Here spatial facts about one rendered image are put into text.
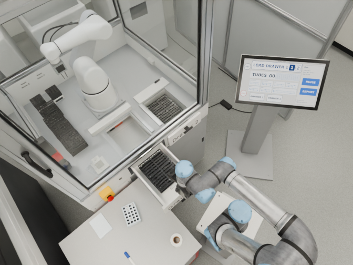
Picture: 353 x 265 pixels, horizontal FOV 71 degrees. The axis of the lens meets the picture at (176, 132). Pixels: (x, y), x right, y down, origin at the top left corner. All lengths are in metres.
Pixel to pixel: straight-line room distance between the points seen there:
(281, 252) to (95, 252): 1.06
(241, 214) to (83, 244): 0.94
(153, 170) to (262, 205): 0.76
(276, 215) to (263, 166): 1.58
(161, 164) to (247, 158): 1.21
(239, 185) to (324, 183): 1.76
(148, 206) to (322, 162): 1.82
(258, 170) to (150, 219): 1.30
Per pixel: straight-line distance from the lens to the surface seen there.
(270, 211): 1.00
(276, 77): 1.71
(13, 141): 0.99
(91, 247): 1.66
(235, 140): 2.62
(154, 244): 1.57
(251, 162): 2.54
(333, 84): 3.46
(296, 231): 0.97
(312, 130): 2.95
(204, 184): 1.02
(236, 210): 1.28
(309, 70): 1.75
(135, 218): 1.57
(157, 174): 1.52
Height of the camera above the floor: 2.30
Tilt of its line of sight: 59 degrees down
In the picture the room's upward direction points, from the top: 7 degrees counter-clockwise
